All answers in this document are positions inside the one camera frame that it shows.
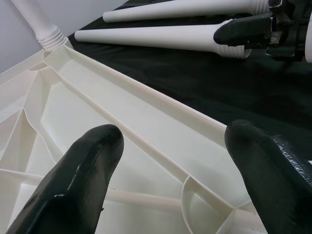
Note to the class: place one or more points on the white plastic table leg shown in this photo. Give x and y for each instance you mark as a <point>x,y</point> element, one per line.
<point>146,36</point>
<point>170,12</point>
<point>41,24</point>

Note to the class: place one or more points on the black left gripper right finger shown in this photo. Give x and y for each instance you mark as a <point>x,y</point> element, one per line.
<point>275,175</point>

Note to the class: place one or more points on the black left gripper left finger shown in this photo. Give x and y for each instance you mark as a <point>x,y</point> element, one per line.
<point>73,182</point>

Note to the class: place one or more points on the white plastic table top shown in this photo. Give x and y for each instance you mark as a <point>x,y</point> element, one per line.
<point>122,146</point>

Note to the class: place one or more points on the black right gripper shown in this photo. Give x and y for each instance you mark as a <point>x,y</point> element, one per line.
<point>287,29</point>

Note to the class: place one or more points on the black table cloth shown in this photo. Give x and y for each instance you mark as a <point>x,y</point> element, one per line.
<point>219,80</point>

